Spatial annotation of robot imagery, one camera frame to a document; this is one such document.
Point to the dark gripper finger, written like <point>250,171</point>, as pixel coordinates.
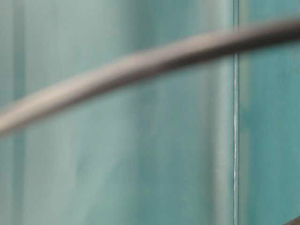
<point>295,221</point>

